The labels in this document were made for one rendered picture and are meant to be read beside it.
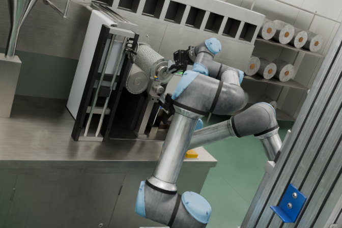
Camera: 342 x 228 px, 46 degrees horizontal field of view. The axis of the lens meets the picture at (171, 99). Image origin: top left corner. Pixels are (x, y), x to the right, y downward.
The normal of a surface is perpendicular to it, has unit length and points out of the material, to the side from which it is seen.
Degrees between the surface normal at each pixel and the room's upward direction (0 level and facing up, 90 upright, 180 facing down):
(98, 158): 0
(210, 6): 90
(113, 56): 90
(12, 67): 90
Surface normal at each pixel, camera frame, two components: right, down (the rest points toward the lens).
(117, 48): 0.50, 0.43
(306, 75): -0.81, -0.09
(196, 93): -0.03, 0.05
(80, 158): 0.32, -0.90
